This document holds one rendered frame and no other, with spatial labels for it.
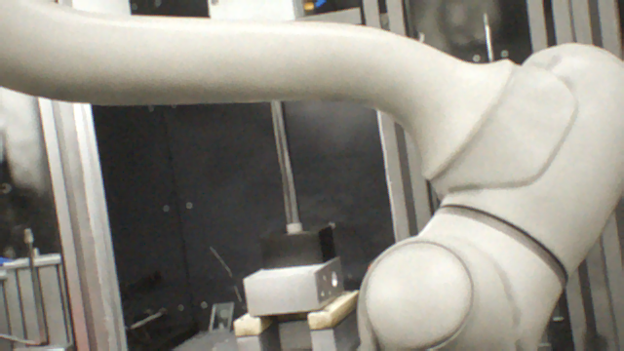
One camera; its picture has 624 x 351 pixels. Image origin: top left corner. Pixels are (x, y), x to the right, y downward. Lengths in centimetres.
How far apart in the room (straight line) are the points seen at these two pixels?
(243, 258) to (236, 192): 10
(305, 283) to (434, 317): 77
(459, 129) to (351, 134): 97
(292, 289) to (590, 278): 39
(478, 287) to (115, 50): 27
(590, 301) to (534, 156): 53
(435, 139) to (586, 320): 54
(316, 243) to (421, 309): 82
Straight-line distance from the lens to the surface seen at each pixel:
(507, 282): 78
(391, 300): 73
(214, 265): 187
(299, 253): 155
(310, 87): 81
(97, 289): 146
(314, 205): 180
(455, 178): 81
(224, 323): 186
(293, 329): 158
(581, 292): 131
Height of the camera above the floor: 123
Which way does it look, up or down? 3 degrees down
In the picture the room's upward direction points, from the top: 8 degrees counter-clockwise
